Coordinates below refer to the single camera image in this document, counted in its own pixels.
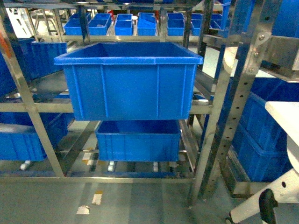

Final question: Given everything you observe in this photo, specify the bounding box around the blue bin lower left shelf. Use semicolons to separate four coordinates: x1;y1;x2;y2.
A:
0;112;73;161

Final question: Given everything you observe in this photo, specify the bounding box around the metal rack upright post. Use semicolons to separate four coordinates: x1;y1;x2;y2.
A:
192;0;282;201

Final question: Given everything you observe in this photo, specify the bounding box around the large blue bin upper shelf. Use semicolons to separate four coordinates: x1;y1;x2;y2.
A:
54;42;203;121

